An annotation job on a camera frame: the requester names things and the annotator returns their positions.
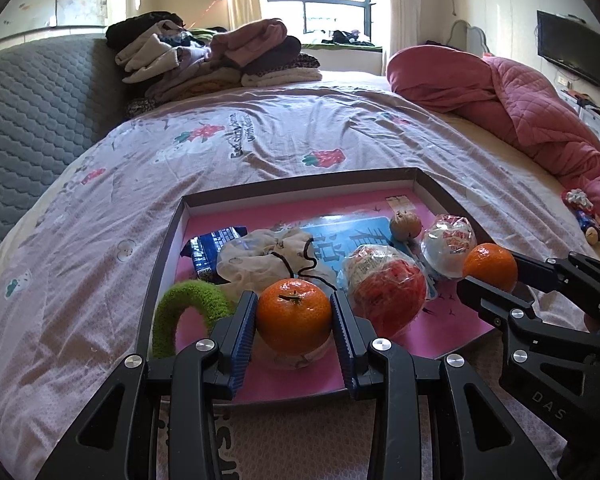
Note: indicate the pile of folded clothes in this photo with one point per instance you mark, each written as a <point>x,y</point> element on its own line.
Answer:
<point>205,60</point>

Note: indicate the blue snack packet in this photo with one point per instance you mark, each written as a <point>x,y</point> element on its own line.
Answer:
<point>205,250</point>

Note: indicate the black flat television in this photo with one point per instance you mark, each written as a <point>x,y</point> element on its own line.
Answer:
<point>572,47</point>

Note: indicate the orange tangerine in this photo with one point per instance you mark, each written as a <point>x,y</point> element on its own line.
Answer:
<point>292,317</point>
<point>487,265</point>

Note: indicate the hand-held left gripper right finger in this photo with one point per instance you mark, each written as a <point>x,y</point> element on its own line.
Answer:
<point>345,345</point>

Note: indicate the shallow dark cardboard box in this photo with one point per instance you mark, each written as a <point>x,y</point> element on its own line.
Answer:
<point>167,250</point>

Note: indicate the white drawer cabinet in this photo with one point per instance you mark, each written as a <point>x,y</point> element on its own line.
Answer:
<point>592,115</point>

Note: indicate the grey quilted headboard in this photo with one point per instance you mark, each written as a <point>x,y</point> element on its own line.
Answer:
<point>30,110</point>

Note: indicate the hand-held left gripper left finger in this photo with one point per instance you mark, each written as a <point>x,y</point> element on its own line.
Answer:
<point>242,345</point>

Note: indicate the small brown nut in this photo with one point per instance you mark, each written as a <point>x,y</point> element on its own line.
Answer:
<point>405,225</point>

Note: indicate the small colourful toy figures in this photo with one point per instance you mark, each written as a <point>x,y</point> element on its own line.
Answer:
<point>582,210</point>

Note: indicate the clear packet of red snacks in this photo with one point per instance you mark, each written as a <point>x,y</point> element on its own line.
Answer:
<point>390,295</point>

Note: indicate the pink quilted blanket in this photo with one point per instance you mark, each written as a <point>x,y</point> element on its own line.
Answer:
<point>505,100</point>

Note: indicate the arched white mirror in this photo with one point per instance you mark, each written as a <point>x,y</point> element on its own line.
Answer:
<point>467,37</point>

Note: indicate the dark clothes on windowsill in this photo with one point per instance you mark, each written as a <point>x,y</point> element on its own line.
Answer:
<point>347,37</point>

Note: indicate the white round snack packet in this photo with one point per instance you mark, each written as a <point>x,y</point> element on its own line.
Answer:
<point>445,250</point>

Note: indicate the green window seat cushion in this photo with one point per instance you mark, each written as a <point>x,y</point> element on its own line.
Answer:
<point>340,47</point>

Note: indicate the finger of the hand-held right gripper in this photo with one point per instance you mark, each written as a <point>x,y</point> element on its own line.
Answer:
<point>535,270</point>
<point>485,295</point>

